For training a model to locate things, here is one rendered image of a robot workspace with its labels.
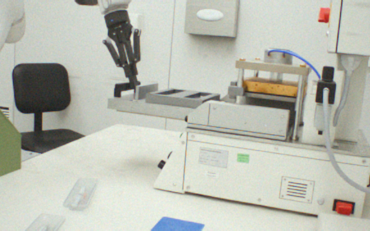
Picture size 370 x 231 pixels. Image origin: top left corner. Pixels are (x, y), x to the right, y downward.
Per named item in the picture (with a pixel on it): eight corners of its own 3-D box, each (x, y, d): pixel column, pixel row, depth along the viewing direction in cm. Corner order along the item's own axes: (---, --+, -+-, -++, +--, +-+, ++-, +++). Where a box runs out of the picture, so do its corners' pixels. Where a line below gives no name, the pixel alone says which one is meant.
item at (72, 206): (78, 185, 111) (78, 177, 111) (99, 187, 112) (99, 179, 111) (62, 212, 93) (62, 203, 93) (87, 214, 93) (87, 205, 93)
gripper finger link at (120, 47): (115, 31, 127) (112, 32, 128) (124, 67, 128) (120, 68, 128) (121, 31, 131) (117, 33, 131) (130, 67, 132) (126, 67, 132)
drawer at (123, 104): (225, 113, 133) (227, 89, 132) (205, 125, 113) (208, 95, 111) (139, 102, 142) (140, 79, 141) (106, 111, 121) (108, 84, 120)
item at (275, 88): (306, 95, 124) (310, 63, 122) (302, 104, 103) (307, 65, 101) (249, 89, 129) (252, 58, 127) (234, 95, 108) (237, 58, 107)
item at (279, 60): (329, 97, 125) (334, 54, 122) (331, 110, 96) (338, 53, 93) (250, 88, 132) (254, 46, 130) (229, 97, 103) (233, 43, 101)
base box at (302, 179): (351, 185, 129) (360, 131, 126) (360, 232, 94) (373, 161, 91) (190, 160, 145) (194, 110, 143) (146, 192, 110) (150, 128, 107)
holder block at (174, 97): (220, 101, 132) (220, 93, 132) (202, 109, 113) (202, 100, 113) (169, 95, 137) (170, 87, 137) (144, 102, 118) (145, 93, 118)
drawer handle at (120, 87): (140, 93, 138) (141, 81, 137) (119, 97, 124) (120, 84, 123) (135, 92, 138) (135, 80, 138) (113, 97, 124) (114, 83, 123)
